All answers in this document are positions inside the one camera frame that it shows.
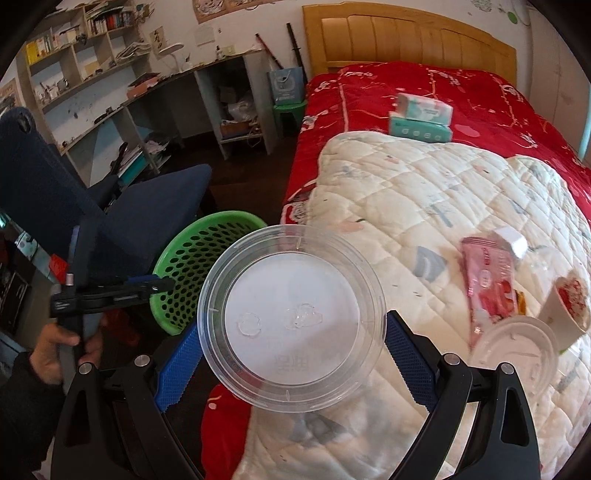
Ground pink snack wrapper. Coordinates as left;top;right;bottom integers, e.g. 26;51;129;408
461;236;518;349

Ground white round container lid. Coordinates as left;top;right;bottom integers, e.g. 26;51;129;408
469;316;559;402

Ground clear round plastic lid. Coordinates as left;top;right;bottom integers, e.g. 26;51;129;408
197;225;386;413

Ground white foam block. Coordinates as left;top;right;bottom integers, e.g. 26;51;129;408
491;226;529;260

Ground white paper cup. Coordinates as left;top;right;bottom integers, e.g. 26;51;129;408
538;271;590;352

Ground green plastic mesh trash basket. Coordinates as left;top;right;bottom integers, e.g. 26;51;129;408
150;211;266;335

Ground person left hand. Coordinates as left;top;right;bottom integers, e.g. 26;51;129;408
29;322;103;385

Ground dark blue chair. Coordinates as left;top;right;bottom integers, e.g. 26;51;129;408
1;107;211;278

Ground grey desk shelf unit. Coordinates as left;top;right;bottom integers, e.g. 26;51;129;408
63;50;277;186

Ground white quilted blanket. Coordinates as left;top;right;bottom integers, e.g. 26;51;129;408
235;132;590;479

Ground white tissue pack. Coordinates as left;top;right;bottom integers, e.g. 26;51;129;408
396;93;453;126

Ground red bed cover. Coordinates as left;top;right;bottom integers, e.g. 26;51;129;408
201;61;590;479

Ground white desk lamp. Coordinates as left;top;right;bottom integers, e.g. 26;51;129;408
158;42;184;73

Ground green plastic stool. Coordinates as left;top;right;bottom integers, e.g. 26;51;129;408
273;101;308;138

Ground white wardrobe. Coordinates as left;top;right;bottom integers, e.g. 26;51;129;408
528;6;590;165

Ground wooden headboard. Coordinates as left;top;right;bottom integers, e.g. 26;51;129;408
301;2;517;86

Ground wall bookshelf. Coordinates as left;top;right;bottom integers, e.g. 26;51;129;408
15;0;153;112

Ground cartoon wall posters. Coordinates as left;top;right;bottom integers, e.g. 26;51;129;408
192;0;279;23

